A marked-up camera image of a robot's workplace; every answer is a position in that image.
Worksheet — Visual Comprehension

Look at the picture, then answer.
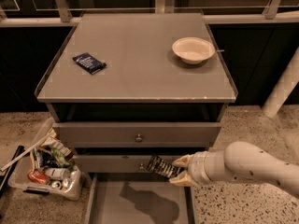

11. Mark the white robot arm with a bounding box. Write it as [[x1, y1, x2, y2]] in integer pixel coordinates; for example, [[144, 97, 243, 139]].
[[169, 141, 299, 198]]

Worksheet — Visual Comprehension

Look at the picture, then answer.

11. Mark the chocolate rxbar dark wrapper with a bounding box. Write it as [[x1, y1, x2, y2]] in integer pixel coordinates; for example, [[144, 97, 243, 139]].
[[146, 155, 184, 178]]

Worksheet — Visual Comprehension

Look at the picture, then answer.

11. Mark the clear plastic bin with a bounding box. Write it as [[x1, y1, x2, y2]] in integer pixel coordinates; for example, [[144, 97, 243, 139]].
[[8, 118, 82, 201]]

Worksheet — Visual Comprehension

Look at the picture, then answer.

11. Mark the metal railing frame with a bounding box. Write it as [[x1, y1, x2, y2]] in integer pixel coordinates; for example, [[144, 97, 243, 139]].
[[0, 0, 299, 27]]

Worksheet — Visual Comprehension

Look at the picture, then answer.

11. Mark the green snack bag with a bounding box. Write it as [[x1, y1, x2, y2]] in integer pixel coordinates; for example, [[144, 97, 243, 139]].
[[51, 147, 74, 171]]

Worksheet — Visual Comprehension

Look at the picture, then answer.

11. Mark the white bottle in bin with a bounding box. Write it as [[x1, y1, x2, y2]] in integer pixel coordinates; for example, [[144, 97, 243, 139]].
[[44, 168, 70, 180]]

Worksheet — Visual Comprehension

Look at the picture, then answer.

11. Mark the orange snack packet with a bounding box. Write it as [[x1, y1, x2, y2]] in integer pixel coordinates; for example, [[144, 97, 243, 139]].
[[27, 170, 50, 185]]

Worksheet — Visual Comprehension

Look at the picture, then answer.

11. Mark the grey drawer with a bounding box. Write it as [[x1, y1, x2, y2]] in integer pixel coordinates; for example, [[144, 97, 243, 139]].
[[84, 174, 198, 224], [74, 155, 151, 173], [53, 122, 221, 147]]

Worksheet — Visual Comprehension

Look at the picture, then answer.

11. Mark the white cylindrical post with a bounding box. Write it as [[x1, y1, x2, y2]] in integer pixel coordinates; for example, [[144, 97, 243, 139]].
[[262, 48, 299, 118]]

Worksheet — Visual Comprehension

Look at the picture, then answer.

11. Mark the silver can in bin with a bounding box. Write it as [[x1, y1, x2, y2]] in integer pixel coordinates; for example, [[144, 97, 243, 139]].
[[62, 178, 71, 189]]

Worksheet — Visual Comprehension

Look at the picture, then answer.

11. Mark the grey drawer cabinet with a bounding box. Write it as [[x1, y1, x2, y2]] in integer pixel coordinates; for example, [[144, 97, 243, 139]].
[[34, 12, 239, 224]]

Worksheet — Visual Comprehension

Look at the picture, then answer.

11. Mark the white stick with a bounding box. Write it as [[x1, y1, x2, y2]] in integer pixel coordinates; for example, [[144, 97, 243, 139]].
[[0, 133, 51, 172]]

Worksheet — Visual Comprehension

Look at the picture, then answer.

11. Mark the grey bottom drawer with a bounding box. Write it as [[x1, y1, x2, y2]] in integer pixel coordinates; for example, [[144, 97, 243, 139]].
[[84, 174, 198, 224]]

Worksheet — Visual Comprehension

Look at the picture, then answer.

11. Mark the grey middle drawer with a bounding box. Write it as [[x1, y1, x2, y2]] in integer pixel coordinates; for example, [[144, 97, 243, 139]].
[[74, 155, 151, 173]]

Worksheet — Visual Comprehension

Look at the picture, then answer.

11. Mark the black flat object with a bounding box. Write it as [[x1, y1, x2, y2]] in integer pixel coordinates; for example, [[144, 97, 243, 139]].
[[0, 146, 24, 197]]

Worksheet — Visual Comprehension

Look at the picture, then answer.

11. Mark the white paper bowl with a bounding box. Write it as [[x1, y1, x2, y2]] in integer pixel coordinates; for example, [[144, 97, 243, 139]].
[[172, 37, 216, 64]]

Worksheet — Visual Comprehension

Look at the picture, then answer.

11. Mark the blue snack bar wrapper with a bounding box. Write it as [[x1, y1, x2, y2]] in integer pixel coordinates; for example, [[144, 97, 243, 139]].
[[72, 52, 107, 75]]

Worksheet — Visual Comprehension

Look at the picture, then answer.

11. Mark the grey top drawer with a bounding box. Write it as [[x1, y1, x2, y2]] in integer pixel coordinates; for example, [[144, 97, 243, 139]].
[[53, 122, 221, 147]]

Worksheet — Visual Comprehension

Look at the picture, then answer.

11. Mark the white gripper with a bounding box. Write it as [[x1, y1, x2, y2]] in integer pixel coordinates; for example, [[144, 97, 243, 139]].
[[169, 151, 215, 187]]

